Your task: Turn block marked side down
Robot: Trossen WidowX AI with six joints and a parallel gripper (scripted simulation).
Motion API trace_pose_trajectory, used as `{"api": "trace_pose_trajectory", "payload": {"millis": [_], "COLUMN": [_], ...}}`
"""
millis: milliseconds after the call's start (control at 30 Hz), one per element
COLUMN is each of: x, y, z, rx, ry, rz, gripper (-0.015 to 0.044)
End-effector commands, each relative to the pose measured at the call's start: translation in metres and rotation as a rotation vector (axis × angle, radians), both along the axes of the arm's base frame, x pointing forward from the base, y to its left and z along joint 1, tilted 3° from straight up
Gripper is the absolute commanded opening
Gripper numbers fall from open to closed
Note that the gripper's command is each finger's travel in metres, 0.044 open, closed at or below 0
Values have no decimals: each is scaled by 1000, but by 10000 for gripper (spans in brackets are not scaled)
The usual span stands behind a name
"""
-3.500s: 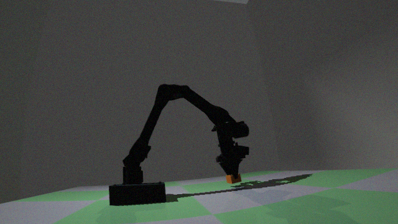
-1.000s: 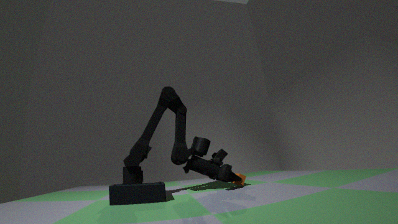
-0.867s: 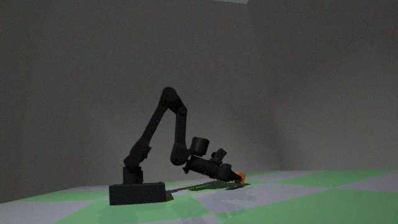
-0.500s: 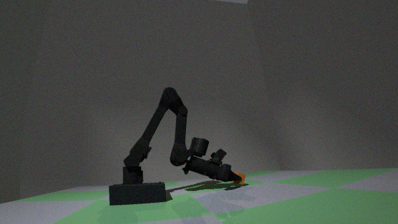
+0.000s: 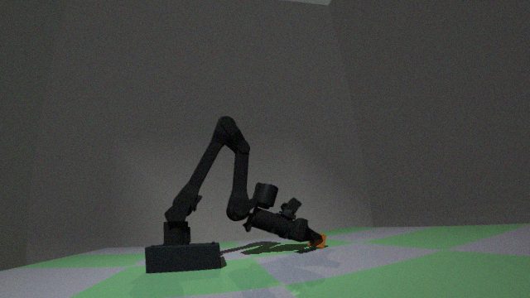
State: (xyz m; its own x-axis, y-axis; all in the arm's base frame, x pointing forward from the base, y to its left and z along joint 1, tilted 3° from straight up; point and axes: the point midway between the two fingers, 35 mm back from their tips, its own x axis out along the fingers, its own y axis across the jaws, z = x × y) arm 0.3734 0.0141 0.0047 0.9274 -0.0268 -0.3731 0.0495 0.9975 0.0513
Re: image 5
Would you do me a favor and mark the orange block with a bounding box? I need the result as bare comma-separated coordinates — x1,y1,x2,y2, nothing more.
307,233,326,248

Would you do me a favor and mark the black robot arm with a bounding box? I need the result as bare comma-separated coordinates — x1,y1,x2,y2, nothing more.
163,116,301,246

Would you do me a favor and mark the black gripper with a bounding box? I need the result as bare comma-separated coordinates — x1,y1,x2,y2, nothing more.
266,213,322,243

